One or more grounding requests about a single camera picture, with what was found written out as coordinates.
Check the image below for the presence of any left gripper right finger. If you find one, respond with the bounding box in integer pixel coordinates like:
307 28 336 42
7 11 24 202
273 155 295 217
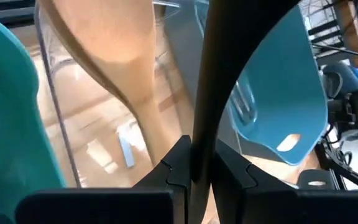
211 139 358 224

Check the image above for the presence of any black plastic ladle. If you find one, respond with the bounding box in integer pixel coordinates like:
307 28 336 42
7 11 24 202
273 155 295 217
187 0 301 224

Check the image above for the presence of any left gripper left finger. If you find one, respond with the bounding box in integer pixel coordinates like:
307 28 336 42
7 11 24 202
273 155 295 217
16 135 193 224

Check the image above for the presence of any wooden solid spatula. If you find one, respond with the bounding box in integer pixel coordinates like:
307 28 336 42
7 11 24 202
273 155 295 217
37 0 195 167

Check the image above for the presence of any green plastic bin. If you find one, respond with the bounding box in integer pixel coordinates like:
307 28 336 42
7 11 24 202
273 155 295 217
0 8 67 224

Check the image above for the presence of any clear plastic bin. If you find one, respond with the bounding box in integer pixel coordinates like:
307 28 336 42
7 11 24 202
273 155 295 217
34 0 260 189

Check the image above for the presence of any blue plastic bin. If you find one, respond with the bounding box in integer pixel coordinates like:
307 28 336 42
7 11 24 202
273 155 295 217
194 4 329 166

